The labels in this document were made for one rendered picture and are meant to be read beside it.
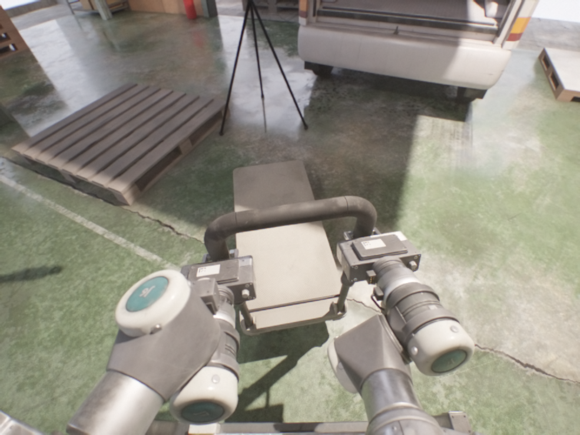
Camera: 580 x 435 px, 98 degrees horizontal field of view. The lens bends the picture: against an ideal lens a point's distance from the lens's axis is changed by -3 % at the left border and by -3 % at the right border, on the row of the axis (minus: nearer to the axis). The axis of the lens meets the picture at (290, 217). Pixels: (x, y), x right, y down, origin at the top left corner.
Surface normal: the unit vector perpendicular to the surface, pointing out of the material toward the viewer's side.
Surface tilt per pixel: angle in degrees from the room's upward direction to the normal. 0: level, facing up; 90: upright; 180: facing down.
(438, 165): 0
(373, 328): 46
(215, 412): 71
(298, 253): 0
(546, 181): 0
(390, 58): 89
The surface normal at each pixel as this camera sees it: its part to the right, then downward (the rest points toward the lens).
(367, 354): -0.60, -0.76
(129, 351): -0.27, -0.61
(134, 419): 0.83, -0.24
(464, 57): -0.36, 0.63
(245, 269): -0.08, -0.86
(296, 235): -0.03, -0.64
